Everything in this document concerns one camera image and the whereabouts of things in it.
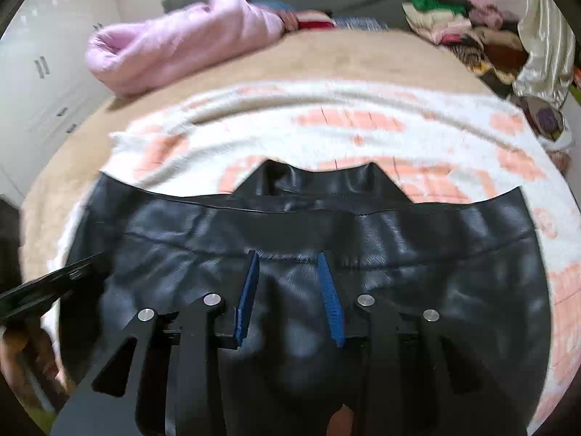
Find cream satin curtain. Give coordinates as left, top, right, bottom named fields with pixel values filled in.
left=513, top=0, right=576, bottom=108

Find white wardrobe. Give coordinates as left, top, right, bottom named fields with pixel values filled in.
left=1, top=0, right=119, bottom=205

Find red and blue pillows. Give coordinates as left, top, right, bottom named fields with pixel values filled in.
left=246, top=0, right=389, bottom=33

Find pink puffy quilt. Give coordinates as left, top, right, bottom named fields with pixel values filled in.
left=86, top=0, right=285, bottom=97

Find white pink patterned blanket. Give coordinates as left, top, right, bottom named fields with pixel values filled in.
left=67, top=81, right=580, bottom=435

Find black leather jacket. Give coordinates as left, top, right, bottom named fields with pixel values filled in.
left=52, top=161, right=550, bottom=435

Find person's right hand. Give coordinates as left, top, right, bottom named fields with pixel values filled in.
left=326, top=405, right=354, bottom=436

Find pile of folded clothes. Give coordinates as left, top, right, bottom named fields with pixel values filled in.
left=402, top=0, right=529, bottom=98

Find person's left hand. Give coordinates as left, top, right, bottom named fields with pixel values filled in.
left=1, top=318, right=75, bottom=413

